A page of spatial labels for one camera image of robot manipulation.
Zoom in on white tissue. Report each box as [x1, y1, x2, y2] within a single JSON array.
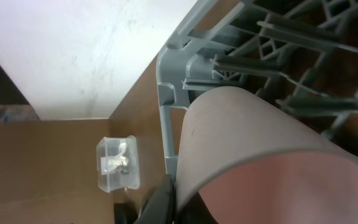
[[100, 142, 129, 175]]

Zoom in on pink cup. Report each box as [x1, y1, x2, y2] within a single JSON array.
[[177, 86, 358, 223]]

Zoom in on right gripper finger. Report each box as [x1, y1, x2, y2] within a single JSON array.
[[134, 174, 176, 224]]

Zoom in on grey dishwasher rack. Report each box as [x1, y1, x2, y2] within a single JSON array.
[[156, 0, 358, 175]]

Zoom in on clear plastic waste bin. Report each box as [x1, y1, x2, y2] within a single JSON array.
[[96, 136, 140, 193]]

